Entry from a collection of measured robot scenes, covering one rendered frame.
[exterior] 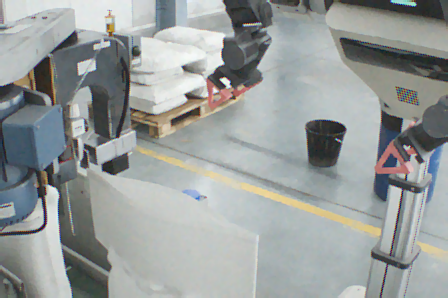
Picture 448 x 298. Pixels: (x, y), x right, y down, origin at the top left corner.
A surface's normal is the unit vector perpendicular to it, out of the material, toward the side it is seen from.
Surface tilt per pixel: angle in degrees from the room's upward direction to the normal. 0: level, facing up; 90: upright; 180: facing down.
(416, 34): 40
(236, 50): 95
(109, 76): 90
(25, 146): 90
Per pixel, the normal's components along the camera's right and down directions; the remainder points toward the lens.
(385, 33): -0.40, -0.50
